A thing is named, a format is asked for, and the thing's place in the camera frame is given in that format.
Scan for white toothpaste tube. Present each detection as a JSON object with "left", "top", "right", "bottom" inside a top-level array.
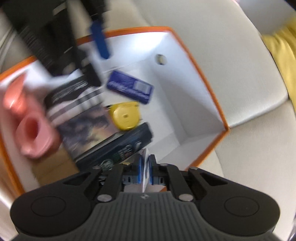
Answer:
[{"left": 137, "top": 148, "right": 151, "bottom": 193}]

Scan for brown cardboard cube box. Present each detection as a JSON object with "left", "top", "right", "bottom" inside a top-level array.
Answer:
[{"left": 32, "top": 147, "right": 79, "bottom": 186}]

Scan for brown illustrated book box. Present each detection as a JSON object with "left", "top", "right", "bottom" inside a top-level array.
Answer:
[{"left": 57, "top": 105, "right": 119, "bottom": 160}]

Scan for yellow tape measure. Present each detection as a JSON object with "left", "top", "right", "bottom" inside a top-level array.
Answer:
[{"left": 107, "top": 101, "right": 140, "bottom": 131}]

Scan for black zip case with stripes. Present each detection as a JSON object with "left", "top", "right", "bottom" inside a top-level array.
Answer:
[{"left": 44, "top": 76, "right": 103, "bottom": 126}]

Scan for dark blue small box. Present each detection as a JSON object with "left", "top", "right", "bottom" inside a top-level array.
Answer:
[{"left": 106, "top": 70, "right": 154, "bottom": 104}]

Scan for pink tape dispenser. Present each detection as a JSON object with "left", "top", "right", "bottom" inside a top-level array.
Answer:
[{"left": 3, "top": 73, "right": 61, "bottom": 159}]

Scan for orange white storage box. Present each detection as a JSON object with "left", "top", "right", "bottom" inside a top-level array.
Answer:
[{"left": 1, "top": 27, "right": 229, "bottom": 197}]

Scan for yellow pillow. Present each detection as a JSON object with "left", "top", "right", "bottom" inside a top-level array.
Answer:
[{"left": 261, "top": 16, "right": 296, "bottom": 106}]

